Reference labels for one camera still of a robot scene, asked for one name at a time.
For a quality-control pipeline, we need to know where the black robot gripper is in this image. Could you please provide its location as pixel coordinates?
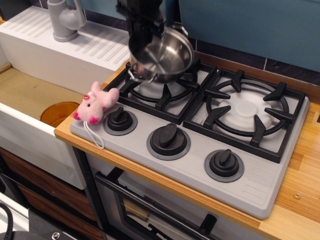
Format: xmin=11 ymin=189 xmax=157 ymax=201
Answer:
xmin=116 ymin=0 xmax=166 ymax=50

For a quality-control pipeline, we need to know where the stainless steel pan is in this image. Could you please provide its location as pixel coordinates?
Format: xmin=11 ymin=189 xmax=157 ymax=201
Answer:
xmin=128 ymin=27 xmax=194 ymax=83

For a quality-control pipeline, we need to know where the pink stuffed pig toy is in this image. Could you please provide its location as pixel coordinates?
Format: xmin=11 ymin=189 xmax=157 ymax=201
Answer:
xmin=72 ymin=81 xmax=120 ymax=149

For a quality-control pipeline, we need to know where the black left stove knob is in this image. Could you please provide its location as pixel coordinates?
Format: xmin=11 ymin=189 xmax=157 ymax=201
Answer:
xmin=103 ymin=107 xmax=138 ymax=136

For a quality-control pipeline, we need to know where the black stove knob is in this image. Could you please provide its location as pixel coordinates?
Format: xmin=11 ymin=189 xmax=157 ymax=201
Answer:
xmin=103 ymin=107 xmax=138 ymax=136
xmin=146 ymin=122 xmax=191 ymax=161
xmin=204 ymin=149 xmax=245 ymax=183

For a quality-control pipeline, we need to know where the black middle stove knob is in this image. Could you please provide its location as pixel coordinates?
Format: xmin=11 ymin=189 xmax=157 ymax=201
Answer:
xmin=146 ymin=122 xmax=191 ymax=161

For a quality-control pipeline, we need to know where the grey toy stove top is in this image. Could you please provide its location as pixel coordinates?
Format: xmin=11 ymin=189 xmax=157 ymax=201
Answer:
xmin=70 ymin=59 xmax=310 ymax=219

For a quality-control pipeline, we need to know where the black right stove knob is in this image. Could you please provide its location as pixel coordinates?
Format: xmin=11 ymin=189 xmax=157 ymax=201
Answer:
xmin=204 ymin=149 xmax=245 ymax=183

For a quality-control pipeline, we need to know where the grey toy faucet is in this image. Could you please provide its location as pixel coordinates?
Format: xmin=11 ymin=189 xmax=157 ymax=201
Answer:
xmin=47 ymin=0 xmax=86 ymax=42

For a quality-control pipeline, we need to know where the black left burner grate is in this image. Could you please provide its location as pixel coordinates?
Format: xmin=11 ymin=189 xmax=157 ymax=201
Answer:
xmin=103 ymin=58 xmax=217 ymax=125

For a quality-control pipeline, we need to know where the black burner grate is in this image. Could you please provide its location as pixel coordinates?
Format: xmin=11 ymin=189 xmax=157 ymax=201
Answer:
xmin=183 ymin=69 xmax=309 ymax=164
xmin=103 ymin=58 xmax=217 ymax=125

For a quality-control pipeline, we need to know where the white toy sink unit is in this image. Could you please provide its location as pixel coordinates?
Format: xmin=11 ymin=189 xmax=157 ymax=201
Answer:
xmin=0 ymin=6 xmax=129 ymax=190

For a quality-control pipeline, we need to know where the orange plastic plate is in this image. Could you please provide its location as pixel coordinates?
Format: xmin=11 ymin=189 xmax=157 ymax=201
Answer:
xmin=40 ymin=101 xmax=80 ymax=128

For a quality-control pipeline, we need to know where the black right burner grate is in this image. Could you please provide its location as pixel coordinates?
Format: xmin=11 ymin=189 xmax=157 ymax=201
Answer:
xmin=183 ymin=69 xmax=309 ymax=164

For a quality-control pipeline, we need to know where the toy oven door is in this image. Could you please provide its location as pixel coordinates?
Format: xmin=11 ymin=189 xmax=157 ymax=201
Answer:
xmin=93 ymin=167 xmax=263 ymax=240

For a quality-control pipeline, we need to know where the wooden drawer unit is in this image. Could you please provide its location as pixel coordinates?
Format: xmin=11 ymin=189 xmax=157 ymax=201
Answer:
xmin=0 ymin=148 xmax=107 ymax=240

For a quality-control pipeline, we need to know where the teal wall cabinet left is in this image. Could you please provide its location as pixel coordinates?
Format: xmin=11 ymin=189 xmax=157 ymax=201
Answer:
xmin=80 ymin=0 xmax=177 ymax=31

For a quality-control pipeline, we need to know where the teal wall cabinet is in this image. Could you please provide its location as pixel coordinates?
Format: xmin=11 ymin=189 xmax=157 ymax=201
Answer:
xmin=80 ymin=0 xmax=177 ymax=31
xmin=179 ymin=0 xmax=320 ymax=72

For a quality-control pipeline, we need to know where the teal wall cabinet right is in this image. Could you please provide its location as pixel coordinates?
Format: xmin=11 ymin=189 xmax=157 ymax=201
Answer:
xmin=179 ymin=0 xmax=320 ymax=72

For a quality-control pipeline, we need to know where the black oven door handle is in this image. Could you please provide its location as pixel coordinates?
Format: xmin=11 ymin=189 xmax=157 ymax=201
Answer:
xmin=94 ymin=167 xmax=217 ymax=240

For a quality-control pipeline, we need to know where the black braided cable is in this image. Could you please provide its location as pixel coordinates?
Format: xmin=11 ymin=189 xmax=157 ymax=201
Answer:
xmin=0 ymin=202 xmax=15 ymax=240

